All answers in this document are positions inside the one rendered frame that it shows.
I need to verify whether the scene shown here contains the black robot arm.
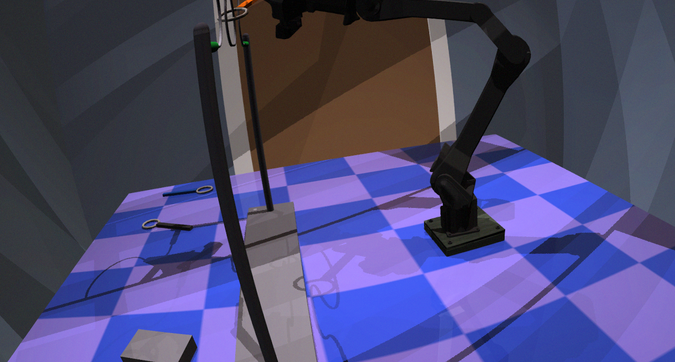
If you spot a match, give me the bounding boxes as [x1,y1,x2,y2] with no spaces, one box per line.
[270,0,531,237]

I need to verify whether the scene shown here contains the black bar handle with beige loop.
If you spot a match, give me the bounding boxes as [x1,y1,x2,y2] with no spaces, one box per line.
[142,219,193,231]

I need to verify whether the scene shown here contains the blue handle with grey loop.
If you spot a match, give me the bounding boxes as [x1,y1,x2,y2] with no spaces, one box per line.
[162,186,213,197]

